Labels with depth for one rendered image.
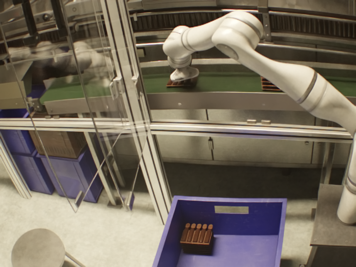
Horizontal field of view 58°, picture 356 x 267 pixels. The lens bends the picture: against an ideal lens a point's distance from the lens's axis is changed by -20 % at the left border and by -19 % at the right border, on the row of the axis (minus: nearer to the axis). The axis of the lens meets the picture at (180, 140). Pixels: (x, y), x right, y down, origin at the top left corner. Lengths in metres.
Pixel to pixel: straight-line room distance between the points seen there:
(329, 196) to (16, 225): 1.68
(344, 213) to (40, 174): 1.60
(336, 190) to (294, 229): 0.61
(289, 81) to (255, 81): 0.60
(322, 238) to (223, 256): 0.49
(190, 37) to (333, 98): 0.40
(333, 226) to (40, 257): 1.16
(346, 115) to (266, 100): 0.51
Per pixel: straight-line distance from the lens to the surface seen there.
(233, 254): 1.41
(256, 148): 1.80
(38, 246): 1.63
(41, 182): 2.13
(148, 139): 1.44
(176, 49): 1.05
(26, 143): 1.95
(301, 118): 1.67
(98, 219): 1.94
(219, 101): 1.35
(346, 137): 1.33
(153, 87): 1.45
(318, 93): 0.81
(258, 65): 0.79
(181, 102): 1.38
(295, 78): 0.80
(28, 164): 2.08
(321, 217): 1.10
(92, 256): 1.81
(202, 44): 0.95
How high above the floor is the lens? 1.41
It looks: 39 degrees down
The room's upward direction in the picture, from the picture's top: 11 degrees counter-clockwise
